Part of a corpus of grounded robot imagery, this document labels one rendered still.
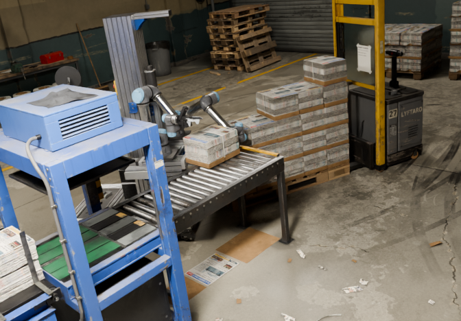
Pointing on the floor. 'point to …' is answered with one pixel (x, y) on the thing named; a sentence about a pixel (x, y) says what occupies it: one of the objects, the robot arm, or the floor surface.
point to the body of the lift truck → (363, 98)
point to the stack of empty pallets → (230, 51)
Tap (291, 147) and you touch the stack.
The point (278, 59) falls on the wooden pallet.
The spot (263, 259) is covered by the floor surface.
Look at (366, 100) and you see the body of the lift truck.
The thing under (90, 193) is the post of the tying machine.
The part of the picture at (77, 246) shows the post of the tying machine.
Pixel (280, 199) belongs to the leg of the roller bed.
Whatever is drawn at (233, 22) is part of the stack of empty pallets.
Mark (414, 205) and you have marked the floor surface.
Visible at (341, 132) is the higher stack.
